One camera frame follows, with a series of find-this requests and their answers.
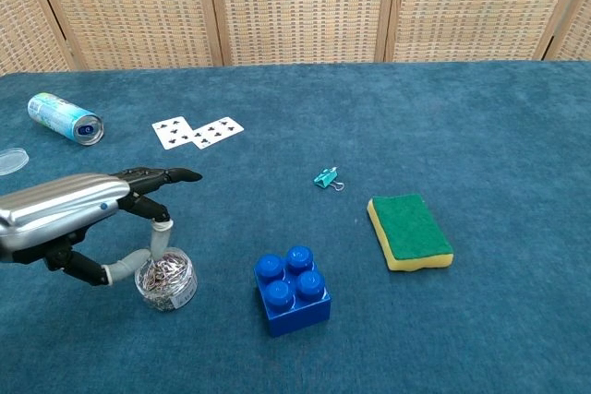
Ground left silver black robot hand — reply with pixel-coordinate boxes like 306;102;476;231
0;165;204;288

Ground clear round paperclip container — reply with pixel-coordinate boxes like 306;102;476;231
134;248;199;313

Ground clear round plastic lid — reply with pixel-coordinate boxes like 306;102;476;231
0;147;30;177

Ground blue printed drink can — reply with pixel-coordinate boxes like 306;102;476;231
27;91;105;147

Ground six of clubs card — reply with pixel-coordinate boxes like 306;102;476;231
151;115;202;151

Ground playing cards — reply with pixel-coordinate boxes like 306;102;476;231
191;116;246;151

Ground woven bamboo screen panel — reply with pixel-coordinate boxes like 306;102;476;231
385;0;587;64
27;0;233;72
205;0;401;66
544;0;591;62
0;0;78;76

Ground blue plastic building block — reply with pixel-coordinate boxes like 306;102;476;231
252;245;332;339

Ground teal binder clip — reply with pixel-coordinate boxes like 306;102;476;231
312;165;345;193

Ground blue carpet table mat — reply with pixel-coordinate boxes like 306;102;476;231
0;60;591;394

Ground green yellow sponge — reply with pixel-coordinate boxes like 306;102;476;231
367;193;455;273

